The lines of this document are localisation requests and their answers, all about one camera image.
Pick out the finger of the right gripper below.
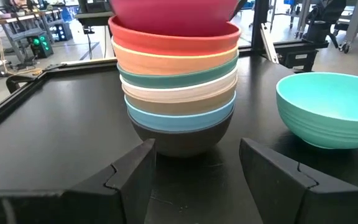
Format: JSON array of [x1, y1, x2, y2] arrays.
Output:
[[227, 0, 249, 21]]

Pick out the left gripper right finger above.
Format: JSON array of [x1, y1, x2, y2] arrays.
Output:
[[239, 137, 354, 224]]

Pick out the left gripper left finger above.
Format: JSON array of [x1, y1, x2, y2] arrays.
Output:
[[51, 138, 157, 224]]

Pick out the magenta bowl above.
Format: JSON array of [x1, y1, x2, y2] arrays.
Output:
[[109, 0, 241, 37]]

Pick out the red bowl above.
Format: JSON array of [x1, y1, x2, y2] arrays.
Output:
[[108, 15, 241, 57]]

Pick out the blue bowl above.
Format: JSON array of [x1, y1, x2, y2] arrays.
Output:
[[124, 93, 236, 133]]

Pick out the peach orange bowl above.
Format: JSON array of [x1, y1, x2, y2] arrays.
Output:
[[112, 39, 239, 76]]

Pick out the taupe bowl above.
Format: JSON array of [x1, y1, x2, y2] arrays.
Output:
[[122, 79, 238, 116]]

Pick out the dark green bowl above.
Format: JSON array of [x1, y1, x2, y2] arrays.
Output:
[[116, 54, 239, 90]]

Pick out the turquoise bowl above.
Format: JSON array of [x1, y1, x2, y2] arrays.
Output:
[[275, 72, 358, 149]]

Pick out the white bowl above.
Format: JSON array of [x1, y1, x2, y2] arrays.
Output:
[[119, 67, 239, 103]]

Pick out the black bowl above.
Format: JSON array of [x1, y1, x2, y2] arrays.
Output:
[[128, 107, 235, 158]]

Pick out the black office chair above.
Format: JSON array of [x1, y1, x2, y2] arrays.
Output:
[[301, 0, 347, 49]]

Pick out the black equipment box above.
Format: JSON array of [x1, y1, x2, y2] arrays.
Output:
[[75, 0, 115, 29]]

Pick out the computer tower green lights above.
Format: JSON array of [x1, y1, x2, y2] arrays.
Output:
[[28, 33, 55, 59]]

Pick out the computer tower white lights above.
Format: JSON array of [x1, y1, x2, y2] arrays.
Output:
[[48, 21, 73, 42]]

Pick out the grey workbench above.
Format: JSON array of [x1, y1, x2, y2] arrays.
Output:
[[0, 9, 65, 63]]

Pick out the silver metal bracket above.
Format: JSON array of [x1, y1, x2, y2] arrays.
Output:
[[259, 22, 280, 65]]

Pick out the grey wheeled cart frame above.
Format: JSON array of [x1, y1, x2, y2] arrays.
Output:
[[337, 0, 358, 54]]

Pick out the thick yellow cable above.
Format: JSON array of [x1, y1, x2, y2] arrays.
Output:
[[0, 15, 45, 77]]

